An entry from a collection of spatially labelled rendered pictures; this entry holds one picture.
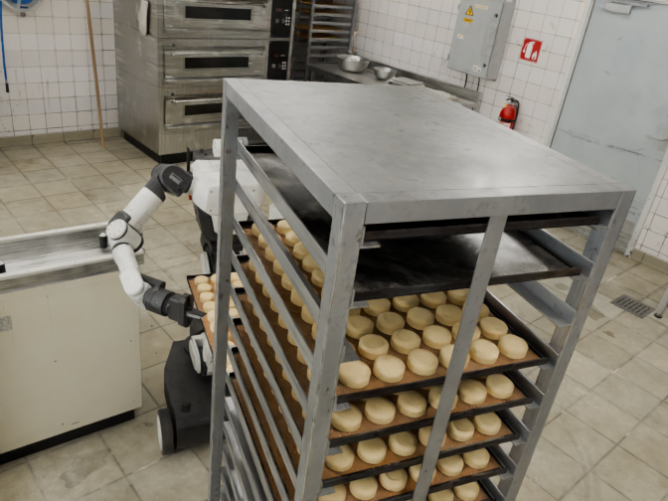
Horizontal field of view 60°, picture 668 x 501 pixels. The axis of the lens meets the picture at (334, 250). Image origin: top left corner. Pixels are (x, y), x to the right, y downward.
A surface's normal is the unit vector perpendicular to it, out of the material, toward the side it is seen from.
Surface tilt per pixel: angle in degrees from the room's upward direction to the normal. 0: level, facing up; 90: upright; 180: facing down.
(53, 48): 90
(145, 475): 0
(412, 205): 90
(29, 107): 90
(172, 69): 90
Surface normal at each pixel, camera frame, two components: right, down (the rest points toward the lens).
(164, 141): 0.66, 0.42
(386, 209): 0.37, 0.47
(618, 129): -0.75, 0.22
